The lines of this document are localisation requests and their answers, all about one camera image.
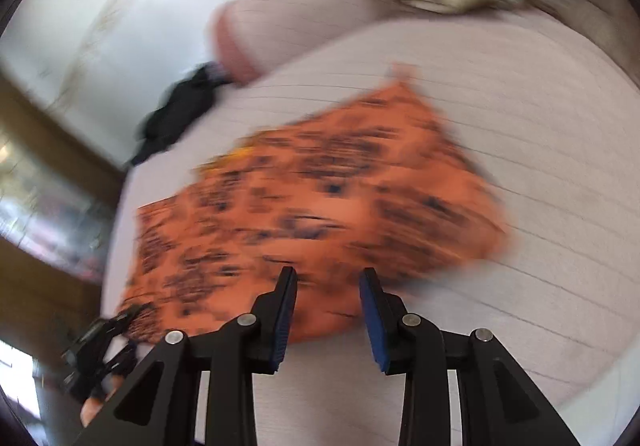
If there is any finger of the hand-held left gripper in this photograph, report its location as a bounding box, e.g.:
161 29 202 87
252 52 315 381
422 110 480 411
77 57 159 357
102 340 139 377
111 303 151 334

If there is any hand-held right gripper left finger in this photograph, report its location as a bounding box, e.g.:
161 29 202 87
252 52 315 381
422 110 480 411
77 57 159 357
75 266 299 446

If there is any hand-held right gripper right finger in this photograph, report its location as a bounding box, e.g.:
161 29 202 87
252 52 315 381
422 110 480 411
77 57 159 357
359 267 581 446

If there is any orange floral print garment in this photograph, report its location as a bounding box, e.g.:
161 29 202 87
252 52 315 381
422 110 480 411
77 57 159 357
120 66 511 347

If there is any person's left hand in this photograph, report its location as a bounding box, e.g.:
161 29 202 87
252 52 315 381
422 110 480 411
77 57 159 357
80 393 108 428

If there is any stained glass panel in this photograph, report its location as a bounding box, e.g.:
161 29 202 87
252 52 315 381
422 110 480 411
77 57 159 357
0 136 113 282

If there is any black cloth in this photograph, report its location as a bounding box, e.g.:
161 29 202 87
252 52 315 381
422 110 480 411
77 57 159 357
131 64 226 167

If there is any beige quilted sofa cushion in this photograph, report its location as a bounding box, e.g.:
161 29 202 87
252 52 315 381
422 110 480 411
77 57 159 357
100 9 640 446

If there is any brown wooden frame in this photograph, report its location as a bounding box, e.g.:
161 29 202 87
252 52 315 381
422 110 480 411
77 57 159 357
0 76 131 362

